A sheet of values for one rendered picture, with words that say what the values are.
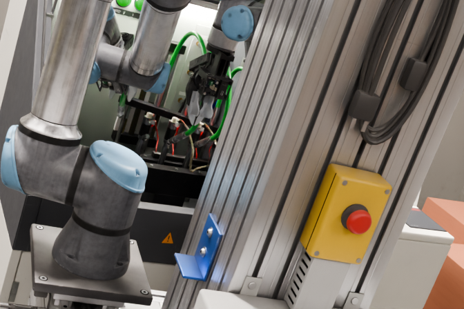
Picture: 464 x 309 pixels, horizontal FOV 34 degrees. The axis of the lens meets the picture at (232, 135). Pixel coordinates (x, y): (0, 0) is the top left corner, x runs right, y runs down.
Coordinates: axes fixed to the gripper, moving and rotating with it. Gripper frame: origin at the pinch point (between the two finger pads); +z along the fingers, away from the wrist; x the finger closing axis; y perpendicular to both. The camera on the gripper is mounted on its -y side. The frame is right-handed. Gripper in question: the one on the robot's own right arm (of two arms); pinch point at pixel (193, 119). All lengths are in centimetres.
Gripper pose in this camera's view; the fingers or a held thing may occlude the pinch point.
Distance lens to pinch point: 192.3
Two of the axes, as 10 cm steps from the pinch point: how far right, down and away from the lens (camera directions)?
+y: 3.7, 3.9, -8.4
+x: 8.8, 1.6, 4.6
